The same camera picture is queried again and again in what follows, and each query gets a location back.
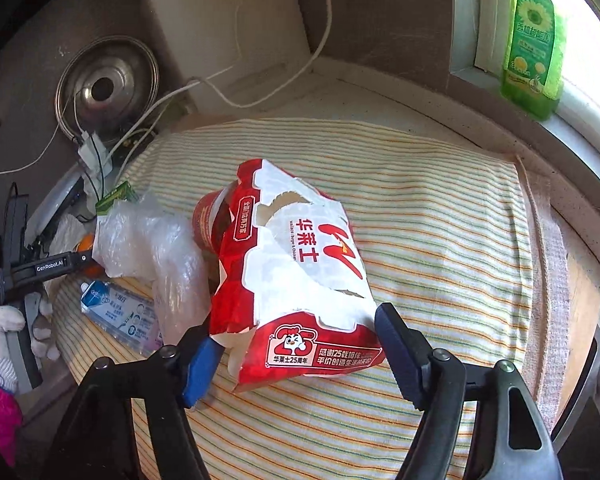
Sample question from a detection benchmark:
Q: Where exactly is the clear plastic bag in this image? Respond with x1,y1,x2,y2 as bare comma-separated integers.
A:
92,192,216,346

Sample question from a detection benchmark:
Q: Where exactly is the green and white drink carton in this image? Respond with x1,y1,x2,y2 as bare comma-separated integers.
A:
96,181,138,216

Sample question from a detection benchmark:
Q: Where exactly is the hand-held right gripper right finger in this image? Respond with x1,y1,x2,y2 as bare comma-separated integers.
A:
374,302,566,480

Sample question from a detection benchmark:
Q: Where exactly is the red paper noodle bowl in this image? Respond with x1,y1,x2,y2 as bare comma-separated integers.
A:
192,190,238,257

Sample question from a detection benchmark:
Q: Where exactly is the wooden board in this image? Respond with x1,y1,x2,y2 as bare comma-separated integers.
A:
564,254,600,363

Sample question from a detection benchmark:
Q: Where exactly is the red and white paper bag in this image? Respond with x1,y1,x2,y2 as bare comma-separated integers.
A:
209,158,387,393

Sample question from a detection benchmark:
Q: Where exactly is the orange round object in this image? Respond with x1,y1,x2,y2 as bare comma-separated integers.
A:
75,234,103,280

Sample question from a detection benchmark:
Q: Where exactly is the black cable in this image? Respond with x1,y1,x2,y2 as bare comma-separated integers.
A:
82,135,107,211

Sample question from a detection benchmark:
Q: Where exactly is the crumpled white tissue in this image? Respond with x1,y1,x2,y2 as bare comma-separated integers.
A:
47,212,98,256

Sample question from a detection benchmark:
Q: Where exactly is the steel pot lid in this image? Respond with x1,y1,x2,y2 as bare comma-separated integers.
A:
55,36,160,143

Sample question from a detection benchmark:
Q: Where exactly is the striped cloth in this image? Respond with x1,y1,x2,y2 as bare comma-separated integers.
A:
55,117,538,480

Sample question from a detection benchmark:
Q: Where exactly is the person's left hand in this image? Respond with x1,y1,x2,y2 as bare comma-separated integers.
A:
0,296,63,397

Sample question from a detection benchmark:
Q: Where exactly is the blue and white toothpaste tube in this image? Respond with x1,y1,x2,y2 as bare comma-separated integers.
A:
80,280,166,353

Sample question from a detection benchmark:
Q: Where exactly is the thin white cable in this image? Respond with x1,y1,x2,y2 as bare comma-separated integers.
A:
0,87,78,176

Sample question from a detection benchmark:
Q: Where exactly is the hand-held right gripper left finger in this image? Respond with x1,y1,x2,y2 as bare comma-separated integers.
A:
42,327,227,480

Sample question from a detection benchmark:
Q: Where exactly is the white window frame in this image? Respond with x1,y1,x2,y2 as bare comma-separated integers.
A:
450,0,600,161

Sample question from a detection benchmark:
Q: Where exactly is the white usb charger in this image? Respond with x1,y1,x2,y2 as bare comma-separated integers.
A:
75,130,113,173

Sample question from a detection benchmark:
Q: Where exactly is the green dish soap bottle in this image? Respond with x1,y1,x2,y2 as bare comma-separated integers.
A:
500,0,563,121

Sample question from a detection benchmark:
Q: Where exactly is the white plastic board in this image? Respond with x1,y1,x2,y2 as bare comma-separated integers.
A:
142,0,312,111

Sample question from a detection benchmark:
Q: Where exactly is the white curved plastic rim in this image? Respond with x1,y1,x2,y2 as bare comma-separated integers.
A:
27,167,88,233

